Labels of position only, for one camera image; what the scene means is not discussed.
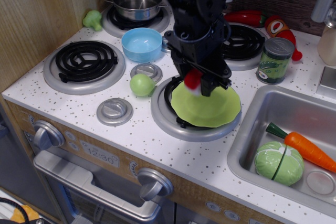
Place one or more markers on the red ketchup bottle toy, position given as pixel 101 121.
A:
pixel 276 27

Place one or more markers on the silver stove top knob front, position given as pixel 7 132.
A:
pixel 114 112

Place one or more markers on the silver stove top knob upper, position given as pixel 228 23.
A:
pixel 166 48

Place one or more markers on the green toy cabbage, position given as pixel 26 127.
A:
pixel 279 162

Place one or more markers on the front right black burner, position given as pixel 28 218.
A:
pixel 165 118

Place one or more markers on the left silver oven knob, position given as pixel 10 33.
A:
pixel 46 136

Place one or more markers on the silver oven door handle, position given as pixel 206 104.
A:
pixel 87 200

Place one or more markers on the metal sink basin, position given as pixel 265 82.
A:
pixel 292 112

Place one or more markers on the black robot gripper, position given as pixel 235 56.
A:
pixel 203 53

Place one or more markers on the back right black burner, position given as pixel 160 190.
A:
pixel 242 51

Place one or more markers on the silver faucet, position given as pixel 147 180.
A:
pixel 324 11

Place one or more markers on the front left black burner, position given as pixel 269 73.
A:
pixel 84 67

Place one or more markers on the black burner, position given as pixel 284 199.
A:
pixel 242 51
pixel 165 118
pixel 84 67
pixel 115 25

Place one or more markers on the cream soap bottle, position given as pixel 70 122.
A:
pixel 326 46

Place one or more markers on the back left black burner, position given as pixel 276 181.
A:
pixel 115 25

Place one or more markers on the stainless steel pot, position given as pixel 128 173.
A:
pixel 138 10

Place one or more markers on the silver stove top knob middle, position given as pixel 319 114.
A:
pixel 149 69

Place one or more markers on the orange toy carrot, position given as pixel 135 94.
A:
pixel 305 147

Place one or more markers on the green toy pear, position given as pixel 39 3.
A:
pixel 141 85

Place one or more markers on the green pea can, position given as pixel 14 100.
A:
pixel 275 58

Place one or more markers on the silver stove knob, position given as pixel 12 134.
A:
pixel 166 48
pixel 149 69
pixel 114 112

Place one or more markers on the green plastic plate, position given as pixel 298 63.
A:
pixel 218 109

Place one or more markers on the red toy chili pepper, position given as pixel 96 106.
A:
pixel 254 18

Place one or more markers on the light blue plastic bowl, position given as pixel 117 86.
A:
pixel 142 44

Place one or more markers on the red white toy sushi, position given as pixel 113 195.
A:
pixel 192 81

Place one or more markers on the right silver oven knob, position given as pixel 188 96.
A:
pixel 153 184

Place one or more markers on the green toy broccoli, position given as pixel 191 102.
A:
pixel 93 20

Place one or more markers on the silver oven knob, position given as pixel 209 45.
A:
pixel 153 184
pixel 46 136

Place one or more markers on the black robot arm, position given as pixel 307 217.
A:
pixel 196 15

